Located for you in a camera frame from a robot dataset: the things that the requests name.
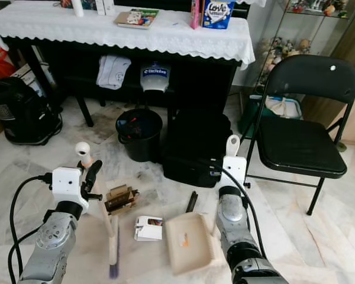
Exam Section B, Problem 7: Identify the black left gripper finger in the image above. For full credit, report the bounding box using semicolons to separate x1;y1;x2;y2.
83;160;104;198

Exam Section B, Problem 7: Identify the beige long-handled dustpan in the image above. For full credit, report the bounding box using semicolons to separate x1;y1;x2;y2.
164;134;242;276

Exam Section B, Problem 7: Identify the crumpled brown gold box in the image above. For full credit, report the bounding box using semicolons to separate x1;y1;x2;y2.
104;185;140;215

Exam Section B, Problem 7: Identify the black waste bin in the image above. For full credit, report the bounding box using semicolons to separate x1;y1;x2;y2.
115;108;164;163

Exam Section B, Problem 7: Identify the small white carton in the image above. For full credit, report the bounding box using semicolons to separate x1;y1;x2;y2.
134;215;164;242

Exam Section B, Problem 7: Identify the black round appliance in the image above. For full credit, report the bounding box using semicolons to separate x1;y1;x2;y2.
0;77;64;147

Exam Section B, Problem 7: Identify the short dark stick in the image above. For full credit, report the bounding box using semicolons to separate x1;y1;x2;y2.
185;191;199;214

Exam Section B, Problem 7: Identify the black soft case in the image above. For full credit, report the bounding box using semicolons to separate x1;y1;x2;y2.
161;109;233;188

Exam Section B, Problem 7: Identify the white hanging cloth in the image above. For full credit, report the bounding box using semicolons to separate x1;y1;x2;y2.
96;55;132;91

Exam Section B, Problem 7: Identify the white jug with blue label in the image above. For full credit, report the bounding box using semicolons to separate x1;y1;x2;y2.
140;62;171;94

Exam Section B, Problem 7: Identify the cardboard box with white label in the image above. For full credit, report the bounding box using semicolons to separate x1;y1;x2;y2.
15;64;51;95

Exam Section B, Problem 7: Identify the white lace tablecloth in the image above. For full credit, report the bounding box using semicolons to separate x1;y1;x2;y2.
0;5;256;70

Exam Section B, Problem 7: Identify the flat picture book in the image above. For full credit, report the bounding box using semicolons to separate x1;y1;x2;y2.
114;8;160;30

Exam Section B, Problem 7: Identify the green plastic basin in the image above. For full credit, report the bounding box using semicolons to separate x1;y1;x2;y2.
238;95;304;138

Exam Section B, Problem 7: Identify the white round bottle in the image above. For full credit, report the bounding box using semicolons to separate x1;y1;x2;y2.
71;0;85;18

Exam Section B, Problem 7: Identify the pink slim box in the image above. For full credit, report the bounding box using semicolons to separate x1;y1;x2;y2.
191;0;204;30

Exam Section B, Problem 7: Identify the blue Love carton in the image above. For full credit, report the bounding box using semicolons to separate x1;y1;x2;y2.
202;0;236;30

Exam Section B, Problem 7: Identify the black folding chair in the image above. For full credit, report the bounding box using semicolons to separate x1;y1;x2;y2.
240;54;355;217

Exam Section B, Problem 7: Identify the glass display cabinet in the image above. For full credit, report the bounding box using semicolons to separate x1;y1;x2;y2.
237;0;355;119

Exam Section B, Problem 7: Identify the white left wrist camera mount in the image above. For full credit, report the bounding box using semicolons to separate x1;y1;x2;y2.
50;167;88;208

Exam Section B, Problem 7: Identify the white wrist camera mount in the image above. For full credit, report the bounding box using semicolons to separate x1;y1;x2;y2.
221;155;249;190
50;167;88;208

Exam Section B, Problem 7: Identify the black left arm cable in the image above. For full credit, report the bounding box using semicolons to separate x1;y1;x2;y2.
7;175;54;284

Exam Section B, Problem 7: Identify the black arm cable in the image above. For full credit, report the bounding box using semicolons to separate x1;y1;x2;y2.
206;161;270;244
7;175;54;284

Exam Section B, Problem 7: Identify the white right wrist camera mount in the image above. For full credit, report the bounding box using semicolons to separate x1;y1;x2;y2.
221;155;249;190

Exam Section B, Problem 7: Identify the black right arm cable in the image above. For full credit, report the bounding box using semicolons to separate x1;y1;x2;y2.
206;161;270;244

